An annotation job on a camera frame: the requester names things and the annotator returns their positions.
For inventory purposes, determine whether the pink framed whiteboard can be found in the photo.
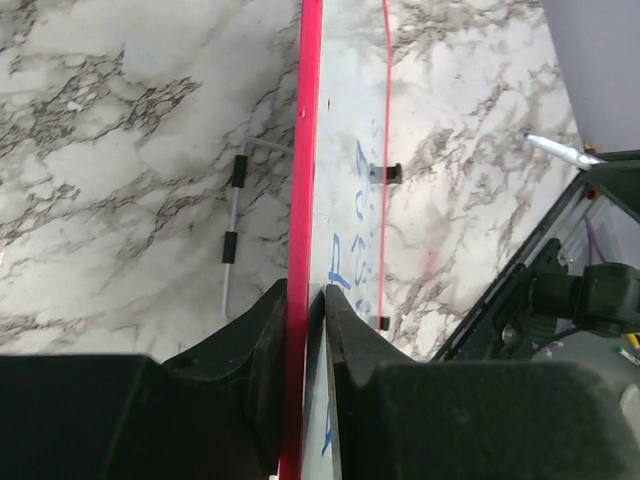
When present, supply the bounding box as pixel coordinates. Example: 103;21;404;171
279;1;391;479

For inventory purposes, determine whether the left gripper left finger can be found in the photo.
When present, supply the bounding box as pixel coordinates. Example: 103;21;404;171
1;280;287;479

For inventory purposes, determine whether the grey wire whiteboard stand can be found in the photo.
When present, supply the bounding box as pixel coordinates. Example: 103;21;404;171
221;137;293;321

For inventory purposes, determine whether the blue whiteboard marker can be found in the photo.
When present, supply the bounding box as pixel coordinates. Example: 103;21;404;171
524;133;604;170

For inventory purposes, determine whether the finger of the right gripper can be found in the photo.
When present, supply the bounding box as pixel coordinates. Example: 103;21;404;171
585;150;640;222

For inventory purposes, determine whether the aluminium frame rail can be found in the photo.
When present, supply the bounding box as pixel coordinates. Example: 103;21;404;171
429;174;640;364

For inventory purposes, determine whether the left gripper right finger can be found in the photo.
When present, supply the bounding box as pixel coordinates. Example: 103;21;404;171
324;285;639;479

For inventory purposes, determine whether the black whiteboard stand clip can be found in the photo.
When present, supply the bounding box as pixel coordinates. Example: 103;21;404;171
368;163;403;185

